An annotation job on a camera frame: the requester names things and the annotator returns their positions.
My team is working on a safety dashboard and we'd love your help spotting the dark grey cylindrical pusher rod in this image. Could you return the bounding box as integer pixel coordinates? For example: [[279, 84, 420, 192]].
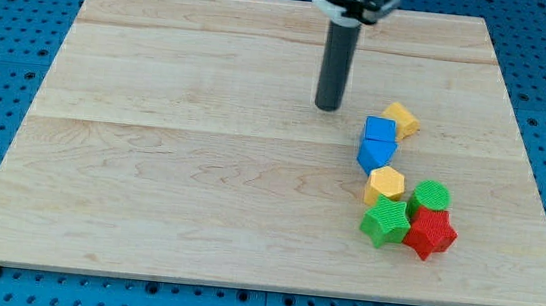
[[314, 22, 360, 112]]

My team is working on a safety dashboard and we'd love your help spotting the blue cube block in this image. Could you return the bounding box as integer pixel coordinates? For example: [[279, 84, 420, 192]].
[[361, 116, 396, 142]]

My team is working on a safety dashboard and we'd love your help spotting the yellow tilted block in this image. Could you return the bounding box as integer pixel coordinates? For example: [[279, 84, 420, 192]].
[[381, 102, 421, 141]]

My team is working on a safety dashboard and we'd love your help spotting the blue pentagon block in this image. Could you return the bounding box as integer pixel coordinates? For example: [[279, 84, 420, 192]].
[[357, 139, 398, 174]]

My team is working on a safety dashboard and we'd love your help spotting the yellow hexagon block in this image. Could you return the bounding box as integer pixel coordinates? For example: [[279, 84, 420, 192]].
[[363, 166, 406, 206]]

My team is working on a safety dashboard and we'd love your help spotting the green cylinder block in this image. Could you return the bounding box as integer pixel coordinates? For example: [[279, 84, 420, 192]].
[[407, 180, 451, 219]]

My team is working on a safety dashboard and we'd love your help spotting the green star block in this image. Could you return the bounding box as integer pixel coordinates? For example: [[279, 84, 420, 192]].
[[359, 194, 411, 249]]

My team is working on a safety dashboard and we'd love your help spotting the light wooden board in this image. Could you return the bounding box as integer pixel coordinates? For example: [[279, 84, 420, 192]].
[[0, 0, 546, 306]]

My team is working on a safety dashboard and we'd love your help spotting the red star block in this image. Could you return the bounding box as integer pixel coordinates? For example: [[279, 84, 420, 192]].
[[402, 206, 458, 261]]

